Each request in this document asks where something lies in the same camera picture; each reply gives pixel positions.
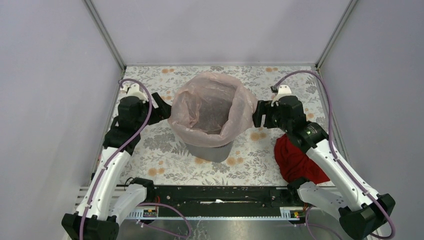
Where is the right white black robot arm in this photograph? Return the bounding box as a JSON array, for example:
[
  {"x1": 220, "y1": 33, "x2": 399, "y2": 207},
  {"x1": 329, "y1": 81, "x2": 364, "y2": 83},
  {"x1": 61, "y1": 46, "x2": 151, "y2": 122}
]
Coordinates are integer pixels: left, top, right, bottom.
[{"x1": 252, "y1": 95, "x2": 396, "y2": 240}]

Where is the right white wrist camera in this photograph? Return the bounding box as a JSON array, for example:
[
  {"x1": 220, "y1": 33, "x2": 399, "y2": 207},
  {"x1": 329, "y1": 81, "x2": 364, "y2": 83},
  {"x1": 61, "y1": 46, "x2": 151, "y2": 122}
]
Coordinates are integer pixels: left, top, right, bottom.
[{"x1": 271, "y1": 84, "x2": 293, "y2": 107}]

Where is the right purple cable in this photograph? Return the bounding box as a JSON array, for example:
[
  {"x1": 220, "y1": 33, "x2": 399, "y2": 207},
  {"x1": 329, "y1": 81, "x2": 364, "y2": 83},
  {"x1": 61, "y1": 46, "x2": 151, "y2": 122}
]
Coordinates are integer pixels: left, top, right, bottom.
[{"x1": 270, "y1": 70, "x2": 397, "y2": 240}]

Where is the red cloth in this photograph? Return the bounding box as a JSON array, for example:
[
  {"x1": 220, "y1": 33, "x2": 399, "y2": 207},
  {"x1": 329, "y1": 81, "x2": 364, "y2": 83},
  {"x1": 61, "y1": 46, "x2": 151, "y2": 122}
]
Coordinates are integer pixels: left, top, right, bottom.
[{"x1": 274, "y1": 134, "x2": 330, "y2": 184}]

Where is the pink plastic trash bag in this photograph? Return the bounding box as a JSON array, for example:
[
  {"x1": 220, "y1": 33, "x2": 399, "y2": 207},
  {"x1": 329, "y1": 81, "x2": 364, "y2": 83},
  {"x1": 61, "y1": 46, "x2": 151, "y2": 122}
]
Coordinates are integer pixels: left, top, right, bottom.
[{"x1": 168, "y1": 71, "x2": 258, "y2": 148}]

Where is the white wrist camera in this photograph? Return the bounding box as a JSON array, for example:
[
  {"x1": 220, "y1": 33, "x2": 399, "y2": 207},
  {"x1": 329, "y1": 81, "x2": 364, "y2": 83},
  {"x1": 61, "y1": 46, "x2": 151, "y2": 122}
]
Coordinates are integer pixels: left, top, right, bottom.
[
  {"x1": 271, "y1": 84, "x2": 293, "y2": 107},
  {"x1": 121, "y1": 83, "x2": 149, "y2": 103}
]

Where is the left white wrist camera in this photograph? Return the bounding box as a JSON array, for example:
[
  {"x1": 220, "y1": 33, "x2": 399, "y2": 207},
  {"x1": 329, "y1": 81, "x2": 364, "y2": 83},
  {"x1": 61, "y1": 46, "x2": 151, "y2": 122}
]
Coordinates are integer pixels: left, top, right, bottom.
[{"x1": 121, "y1": 83, "x2": 149, "y2": 103}]

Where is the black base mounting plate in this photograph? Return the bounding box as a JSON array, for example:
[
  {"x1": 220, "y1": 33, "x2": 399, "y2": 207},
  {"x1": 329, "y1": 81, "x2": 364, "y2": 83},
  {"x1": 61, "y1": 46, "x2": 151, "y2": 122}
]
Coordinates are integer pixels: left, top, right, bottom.
[{"x1": 136, "y1": 185, "x2": 310, "y2": 218}]

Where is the grey plastic trash bin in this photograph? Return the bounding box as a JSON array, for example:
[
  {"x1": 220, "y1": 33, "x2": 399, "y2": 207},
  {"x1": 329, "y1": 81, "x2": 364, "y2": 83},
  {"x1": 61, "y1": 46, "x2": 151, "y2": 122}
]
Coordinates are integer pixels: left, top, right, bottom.
[{"x1": 185, "y1": 141, "x2": 233, "y2": 163}]

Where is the grey slotted cable duct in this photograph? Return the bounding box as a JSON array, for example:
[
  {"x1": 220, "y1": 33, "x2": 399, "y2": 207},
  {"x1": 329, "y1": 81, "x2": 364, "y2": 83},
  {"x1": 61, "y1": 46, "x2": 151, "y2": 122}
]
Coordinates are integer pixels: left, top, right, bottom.
[{"x1": 125, "y1": 207, "x2": 301, "y2": 221}]

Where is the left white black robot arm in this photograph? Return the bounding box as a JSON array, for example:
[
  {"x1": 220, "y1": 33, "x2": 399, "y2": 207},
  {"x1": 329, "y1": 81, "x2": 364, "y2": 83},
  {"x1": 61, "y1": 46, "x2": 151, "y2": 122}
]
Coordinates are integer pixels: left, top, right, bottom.
[{"x1": 61, "y1": 92, "x2": 171, "y2": 240}]

